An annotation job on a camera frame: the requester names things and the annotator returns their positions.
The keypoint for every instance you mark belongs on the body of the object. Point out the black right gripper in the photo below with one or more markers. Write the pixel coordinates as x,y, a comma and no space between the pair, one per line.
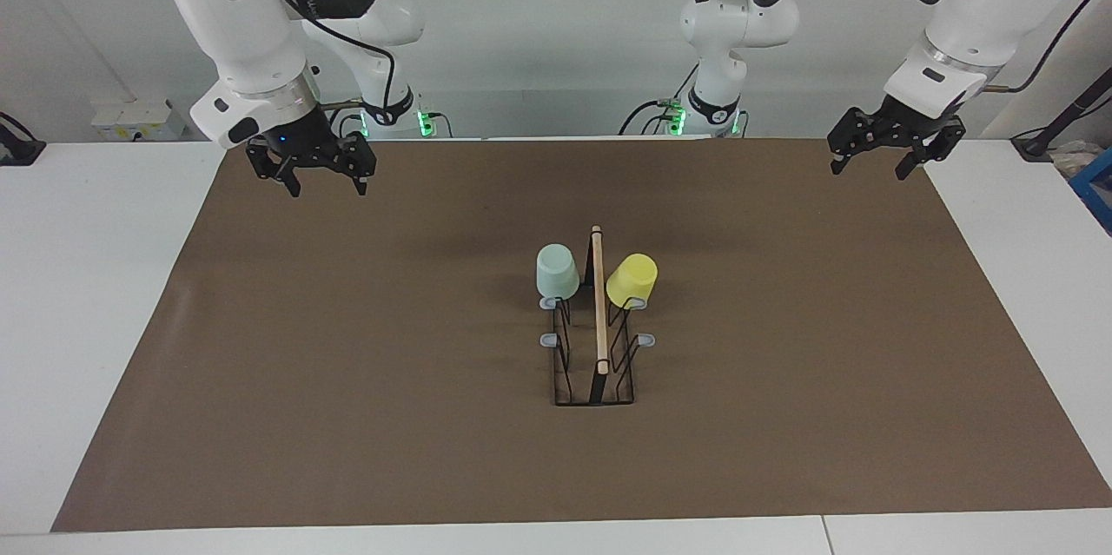
300,142

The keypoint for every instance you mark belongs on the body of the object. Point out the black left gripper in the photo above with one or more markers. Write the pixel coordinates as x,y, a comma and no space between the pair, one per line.
912,119

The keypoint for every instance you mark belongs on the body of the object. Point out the pale green plastic cup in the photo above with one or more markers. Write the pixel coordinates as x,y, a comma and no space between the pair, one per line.
558,273

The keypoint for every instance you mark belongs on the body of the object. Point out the yellow plastic cup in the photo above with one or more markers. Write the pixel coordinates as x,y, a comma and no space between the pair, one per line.
632,279

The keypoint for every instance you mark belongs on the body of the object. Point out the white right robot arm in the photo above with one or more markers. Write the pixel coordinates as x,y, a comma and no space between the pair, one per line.
243,16

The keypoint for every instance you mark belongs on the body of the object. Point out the black stand with pole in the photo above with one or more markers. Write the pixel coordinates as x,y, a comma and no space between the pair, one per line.
1038,142

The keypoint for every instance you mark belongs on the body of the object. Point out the crumpled clear plastic bag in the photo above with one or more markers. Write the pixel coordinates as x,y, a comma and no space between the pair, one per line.
1073,160

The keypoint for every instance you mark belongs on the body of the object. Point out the blue box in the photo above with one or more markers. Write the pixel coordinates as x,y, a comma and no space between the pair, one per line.
1096,190

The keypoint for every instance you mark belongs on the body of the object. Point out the brown table mat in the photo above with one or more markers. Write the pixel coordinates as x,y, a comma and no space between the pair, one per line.
434,451

